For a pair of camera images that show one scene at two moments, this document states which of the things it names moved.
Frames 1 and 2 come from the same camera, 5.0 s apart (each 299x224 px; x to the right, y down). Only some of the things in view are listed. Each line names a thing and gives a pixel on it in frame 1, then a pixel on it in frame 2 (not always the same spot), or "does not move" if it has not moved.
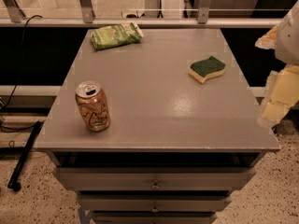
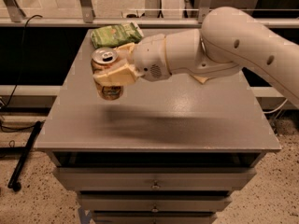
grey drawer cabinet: x=174 y=150 does not move
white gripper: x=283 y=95 to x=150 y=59
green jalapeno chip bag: x=109 y=35 does not move
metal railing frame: x=13 y=17 does not move
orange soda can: x=94 y=105 to x=99 y=58
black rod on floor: x=13 y=182 does not move
